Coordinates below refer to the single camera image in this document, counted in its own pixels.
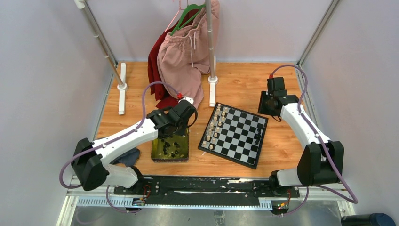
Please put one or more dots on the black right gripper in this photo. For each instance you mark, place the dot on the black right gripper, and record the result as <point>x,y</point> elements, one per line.
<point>262,109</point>

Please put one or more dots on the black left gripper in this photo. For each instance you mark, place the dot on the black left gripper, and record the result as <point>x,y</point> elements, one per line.
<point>182,131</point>

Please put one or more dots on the black and white chessboard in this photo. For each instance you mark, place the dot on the black and white chessboard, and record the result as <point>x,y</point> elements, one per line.
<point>235,141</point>

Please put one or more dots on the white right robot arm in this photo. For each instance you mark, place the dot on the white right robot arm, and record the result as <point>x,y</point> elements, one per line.
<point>321,159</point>

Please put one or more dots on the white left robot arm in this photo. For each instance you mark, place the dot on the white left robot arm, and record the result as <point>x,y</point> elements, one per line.
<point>93,161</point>

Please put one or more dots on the black chess pieces pile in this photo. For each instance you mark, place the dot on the black chess pieces pile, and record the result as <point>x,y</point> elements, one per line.
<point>170,149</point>

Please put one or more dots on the dark red garment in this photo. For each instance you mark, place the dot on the dark red garment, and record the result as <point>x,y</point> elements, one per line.
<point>162,96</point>

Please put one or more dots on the gold metal tin tray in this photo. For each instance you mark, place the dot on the gold metal tin tray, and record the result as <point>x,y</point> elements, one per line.
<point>183,140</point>

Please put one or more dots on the grey blue cloth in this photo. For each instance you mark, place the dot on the grey blue cloth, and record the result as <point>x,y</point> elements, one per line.
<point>129,158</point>

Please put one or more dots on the pink shorts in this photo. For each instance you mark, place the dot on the pink shorts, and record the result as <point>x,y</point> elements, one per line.
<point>184,57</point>

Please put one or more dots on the white clothes rack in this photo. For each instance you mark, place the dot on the white clothes rack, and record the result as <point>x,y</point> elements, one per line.
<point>121,77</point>

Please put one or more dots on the pink clothes hanger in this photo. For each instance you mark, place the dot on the pink clothes hanger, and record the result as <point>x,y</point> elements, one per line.
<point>172,24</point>

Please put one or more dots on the green clothes hanger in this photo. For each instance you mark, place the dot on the green clothes hanger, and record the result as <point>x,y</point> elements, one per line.
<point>182,21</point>

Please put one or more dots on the dark blue cylinder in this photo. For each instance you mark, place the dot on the dark blue cylinder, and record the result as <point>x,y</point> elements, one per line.
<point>373,219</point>

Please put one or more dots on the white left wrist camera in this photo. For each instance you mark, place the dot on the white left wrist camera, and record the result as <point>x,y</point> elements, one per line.
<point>188,100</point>

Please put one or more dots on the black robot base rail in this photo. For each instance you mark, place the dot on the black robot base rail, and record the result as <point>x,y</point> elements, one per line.
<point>202,193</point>

